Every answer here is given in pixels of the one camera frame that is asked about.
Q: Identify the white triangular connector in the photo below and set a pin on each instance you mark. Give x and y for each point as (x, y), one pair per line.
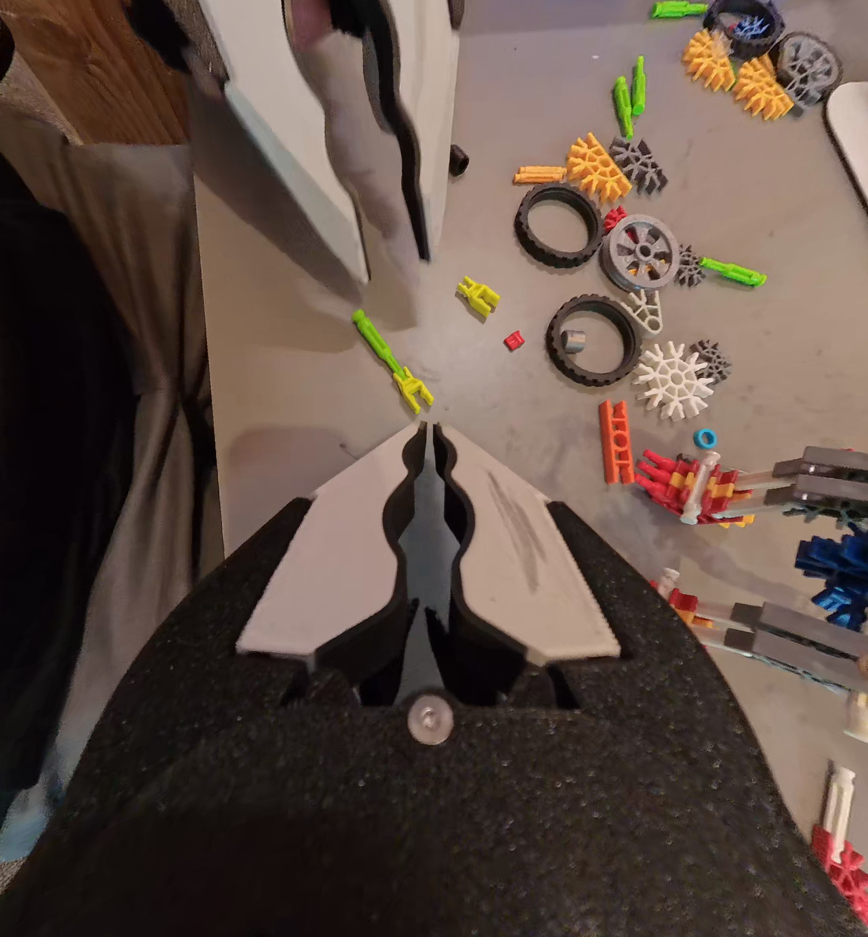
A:
(650, 318)

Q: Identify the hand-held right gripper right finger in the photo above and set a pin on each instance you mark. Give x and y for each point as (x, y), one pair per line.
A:
(529, 578)

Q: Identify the black garment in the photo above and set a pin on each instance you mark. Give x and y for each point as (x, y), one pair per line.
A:
(38, 476)

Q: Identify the small black plastic piece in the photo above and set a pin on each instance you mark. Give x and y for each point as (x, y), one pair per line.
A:
(461, 161)

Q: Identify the short orange rod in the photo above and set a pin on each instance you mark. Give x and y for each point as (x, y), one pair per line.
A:
(540, 175)

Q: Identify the red snowflake connector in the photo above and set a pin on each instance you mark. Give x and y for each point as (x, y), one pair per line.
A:
(847, 875)

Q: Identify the small red plastic piece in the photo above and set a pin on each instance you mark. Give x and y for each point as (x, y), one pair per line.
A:
(514, 341)

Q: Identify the dark grey connector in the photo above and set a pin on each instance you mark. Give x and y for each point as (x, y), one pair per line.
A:
(640, 165)
(713, 360)
(690, 267)

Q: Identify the yellow fan-shaped connector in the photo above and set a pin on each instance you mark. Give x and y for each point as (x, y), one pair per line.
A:
(763, 89)
(598, 168)
(708, 60)

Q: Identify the small red connector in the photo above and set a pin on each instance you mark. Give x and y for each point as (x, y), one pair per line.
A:
(614, 218)

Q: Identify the green plastic rod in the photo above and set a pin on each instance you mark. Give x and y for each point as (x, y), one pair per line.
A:
(622, 106)
(639, 84)
(734, 271)
(679, 9)
(375, 340)

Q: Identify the small blue connector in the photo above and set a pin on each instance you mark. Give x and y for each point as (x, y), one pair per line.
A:
(750, 29)

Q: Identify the orange ladder-shaped connector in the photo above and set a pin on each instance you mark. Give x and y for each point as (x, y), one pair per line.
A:
(615, 443)

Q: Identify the grey garment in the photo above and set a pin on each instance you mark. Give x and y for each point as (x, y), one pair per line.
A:
(141, 439)

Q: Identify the black rubber toy tyre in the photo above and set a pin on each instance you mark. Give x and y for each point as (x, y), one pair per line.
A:
(774, 26)
(558, 348)
(525, 227)

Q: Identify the grey plastic spacer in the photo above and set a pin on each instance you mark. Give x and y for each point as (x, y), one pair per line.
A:
(574, 342)

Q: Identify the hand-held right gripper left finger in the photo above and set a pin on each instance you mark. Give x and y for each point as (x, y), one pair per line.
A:
(331, 578)

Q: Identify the white snowflake connector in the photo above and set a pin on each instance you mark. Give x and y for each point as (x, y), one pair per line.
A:
(674, 380)

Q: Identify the small yellow clip connector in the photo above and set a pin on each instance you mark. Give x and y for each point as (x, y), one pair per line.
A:
(478, 295)
(410, 384)

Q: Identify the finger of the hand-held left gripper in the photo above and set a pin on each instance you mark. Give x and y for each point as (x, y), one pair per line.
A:
(287, 146)
(434, 88)

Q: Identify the toy construction model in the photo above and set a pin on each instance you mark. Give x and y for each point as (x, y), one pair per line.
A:
(836, 465)

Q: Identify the white plastic rod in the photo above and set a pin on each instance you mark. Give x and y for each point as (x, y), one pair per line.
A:
(840, 801)

